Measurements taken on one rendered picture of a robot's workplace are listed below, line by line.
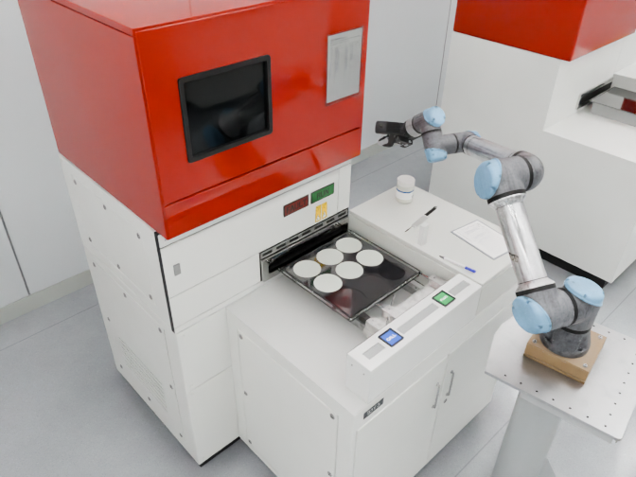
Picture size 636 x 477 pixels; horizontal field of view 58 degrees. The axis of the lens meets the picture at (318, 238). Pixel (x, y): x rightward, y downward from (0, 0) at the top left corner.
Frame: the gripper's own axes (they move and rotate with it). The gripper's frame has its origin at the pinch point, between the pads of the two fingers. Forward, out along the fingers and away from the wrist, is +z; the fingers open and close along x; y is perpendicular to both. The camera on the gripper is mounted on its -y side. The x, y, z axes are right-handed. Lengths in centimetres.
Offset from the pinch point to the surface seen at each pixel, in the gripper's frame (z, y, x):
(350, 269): -12, -15, -57
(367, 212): -1.9, -3.6, -31.4
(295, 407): -11, -31, -106
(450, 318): -44, 5, -73
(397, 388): -38, -9, -96
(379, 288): -23, -9, -64
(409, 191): -8.6, 10.8, -21.0
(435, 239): -24, 13, -43
